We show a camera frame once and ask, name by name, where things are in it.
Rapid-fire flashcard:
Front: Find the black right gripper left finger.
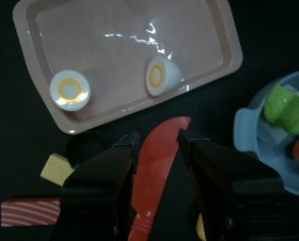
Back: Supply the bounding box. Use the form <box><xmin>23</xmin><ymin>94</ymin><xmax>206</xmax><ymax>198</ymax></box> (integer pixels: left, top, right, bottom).
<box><xmin>50</xmin><ymin>131</ymin><xmax>142</xmax><ymax>241</ymax></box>

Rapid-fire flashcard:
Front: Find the red white striped toy salmon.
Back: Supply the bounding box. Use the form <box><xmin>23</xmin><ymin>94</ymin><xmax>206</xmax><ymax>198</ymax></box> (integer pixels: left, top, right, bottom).
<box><xmin>0</xmin><ymin>198</ymin><xmax>62</xmax><ymax>228</ymax></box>

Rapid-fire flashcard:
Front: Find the pale yellow toy block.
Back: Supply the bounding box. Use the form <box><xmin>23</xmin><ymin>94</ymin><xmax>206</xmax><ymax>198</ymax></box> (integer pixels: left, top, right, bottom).
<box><xmin>39</xmin><ymin>153</ymin><xmax>77</xmax><ymax>186</ymax></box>

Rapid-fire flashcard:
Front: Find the light blue toy pot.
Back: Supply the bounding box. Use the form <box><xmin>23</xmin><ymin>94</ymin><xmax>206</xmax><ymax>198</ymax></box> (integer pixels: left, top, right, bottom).
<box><xmin>233</xmin><ymin>69</ymin><xmax>299</xmax><ymax>199</ymax></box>

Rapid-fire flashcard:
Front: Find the pink plastic tray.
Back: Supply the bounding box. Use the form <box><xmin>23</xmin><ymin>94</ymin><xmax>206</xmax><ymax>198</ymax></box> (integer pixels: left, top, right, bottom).
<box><xmin>11</xmin><ymin>0</ymin><xmax>245</xmax><ymax>136</ymax></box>

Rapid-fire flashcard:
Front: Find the green toy vegetable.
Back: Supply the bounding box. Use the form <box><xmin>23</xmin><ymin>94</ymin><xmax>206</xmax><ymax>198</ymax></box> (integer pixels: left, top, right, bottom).
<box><xmin>263</xmin><ymin>84</ymin><xmax>299</xmax><ymax>137</ymax></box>

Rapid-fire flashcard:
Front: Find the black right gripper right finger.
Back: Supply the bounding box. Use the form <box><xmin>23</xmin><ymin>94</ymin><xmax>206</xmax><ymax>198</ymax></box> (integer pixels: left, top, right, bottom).
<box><xmin>178</xmin><ymin>128</ymin><xmax>299</xmax><ymax>241</ymax></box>

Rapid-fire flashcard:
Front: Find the pointed white toy egg half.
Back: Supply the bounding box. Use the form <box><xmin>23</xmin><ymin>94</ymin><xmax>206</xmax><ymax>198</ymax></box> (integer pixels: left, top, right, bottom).
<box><xmin>145</xmin><ymin>56</ymin><xmax>185</xmax><ymax>97</ymax></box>

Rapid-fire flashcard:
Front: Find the red toy knife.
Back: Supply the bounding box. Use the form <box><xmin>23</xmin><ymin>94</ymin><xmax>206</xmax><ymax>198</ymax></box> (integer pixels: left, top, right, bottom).
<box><xmin>127</xmin><ymin>116</ymin><xmax>193</xmax><ymax>241</ymax></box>

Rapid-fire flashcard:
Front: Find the rounded white toy egg half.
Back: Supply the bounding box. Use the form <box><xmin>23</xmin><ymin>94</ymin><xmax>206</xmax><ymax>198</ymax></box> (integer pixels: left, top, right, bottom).
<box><xmin>50</xmin><ymin>69</ymin><xmax>93</xmax><ymax>112</ymax></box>

